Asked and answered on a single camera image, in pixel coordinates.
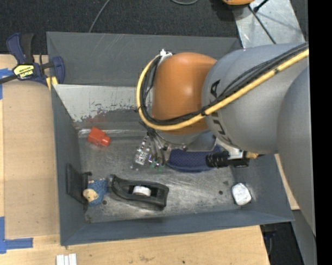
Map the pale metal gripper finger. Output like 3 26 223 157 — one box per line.
131 150 151 171
140 134 152 153

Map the dark blue dotted cloth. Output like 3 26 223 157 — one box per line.
165 144 224 173

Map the black tape dispenser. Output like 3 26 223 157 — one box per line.
107 172 171 213

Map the grey metal bin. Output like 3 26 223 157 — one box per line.
46 23 296 247

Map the red plastic block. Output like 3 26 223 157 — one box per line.
86 127 112 148

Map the blue and beige toy animal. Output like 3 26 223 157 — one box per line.
82 178 110 207

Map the black flat plastic piece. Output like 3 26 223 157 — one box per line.
65 162 94 213

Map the white rounded block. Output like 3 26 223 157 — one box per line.
231 182 252 206

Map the black cylinder on white bracket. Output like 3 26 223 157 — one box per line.
205 148 260 170

